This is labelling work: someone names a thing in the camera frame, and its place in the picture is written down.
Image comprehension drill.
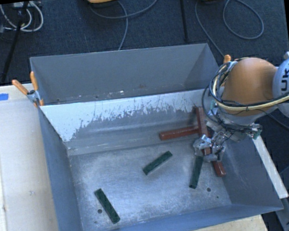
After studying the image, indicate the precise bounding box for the grey metal bin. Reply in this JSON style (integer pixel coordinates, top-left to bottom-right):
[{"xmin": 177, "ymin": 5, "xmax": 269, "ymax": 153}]
[{"xmin": 29, "ymin": 27, "xmax": 287, "ymax": 231}]

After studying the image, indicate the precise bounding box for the pale wood board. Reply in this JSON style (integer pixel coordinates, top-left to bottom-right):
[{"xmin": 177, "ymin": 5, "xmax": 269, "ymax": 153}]
[{"xmin": 0, "ymin": 65, "xmax": 289, "ymax": 231}]

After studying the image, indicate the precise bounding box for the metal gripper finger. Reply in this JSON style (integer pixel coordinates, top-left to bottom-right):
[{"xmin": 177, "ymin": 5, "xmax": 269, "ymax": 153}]
[
  {"xmin": 207, "ymin": 131, "xmax": 229, "ymax": 162},
  {"xmin": 191, "ymin": 133, "xmax": 214, "ymax": 157}
]

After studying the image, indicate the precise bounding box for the dark green flat block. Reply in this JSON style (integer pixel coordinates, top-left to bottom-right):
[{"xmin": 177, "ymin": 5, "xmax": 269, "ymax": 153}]
[
  {"xmin": 140, "ymin": 150, "xmax": 175, "ymax": 177},
  {"xmin": 94, "ymin": 186, "xmax": 121, "ymax": 227},
  {"xmin": 185, "ymin": 155, "xmax": 208, "ymax": 190}
]

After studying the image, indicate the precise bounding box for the red-brown flat block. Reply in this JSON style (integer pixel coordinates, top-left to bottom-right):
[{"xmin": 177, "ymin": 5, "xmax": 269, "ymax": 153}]
[
  {"xmin": 158, "ymin": 125, "xmax": 201, "ymax": 141},
  {"xmin": 195, "ymin": 103, "xmax": 227, "ymax": 179}
]

